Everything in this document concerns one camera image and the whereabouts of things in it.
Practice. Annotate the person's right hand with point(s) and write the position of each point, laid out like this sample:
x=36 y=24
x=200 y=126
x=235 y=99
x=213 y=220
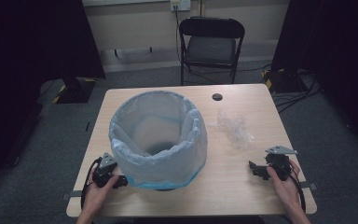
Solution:
x=287 y=193

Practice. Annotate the blue trash bin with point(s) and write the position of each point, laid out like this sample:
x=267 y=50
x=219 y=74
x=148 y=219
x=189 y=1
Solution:
x=146 y=186

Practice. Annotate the black folding chair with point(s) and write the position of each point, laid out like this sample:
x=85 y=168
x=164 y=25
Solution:
x=211 y=46

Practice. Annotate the black stand base striped tape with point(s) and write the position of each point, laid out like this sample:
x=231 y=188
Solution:
x=284 y=81

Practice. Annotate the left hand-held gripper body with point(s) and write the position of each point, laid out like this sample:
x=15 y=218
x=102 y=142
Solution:
x=104 y=174

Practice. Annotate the person's left hand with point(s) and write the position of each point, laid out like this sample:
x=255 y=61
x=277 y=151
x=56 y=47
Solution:
x=96 y=196

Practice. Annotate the grey table edge bracket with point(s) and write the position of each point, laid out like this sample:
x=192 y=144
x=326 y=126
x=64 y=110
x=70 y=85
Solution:
x=310 y=186

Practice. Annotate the clear plastic wrap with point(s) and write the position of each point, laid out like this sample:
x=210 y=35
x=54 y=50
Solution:
x=234 y=129

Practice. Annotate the white wall outlet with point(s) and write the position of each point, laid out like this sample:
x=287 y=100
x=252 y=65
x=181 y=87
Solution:
x=180 y=4

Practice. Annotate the bin with blue plastic liner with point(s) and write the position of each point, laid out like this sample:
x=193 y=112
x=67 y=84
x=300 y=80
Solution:
x=174 y=161

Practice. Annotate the black curtain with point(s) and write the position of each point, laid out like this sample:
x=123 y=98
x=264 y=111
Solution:
x=338 y=46
x=28 y=62

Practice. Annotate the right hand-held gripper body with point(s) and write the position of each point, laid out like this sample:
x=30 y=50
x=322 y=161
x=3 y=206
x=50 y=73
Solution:
x=279 y=163

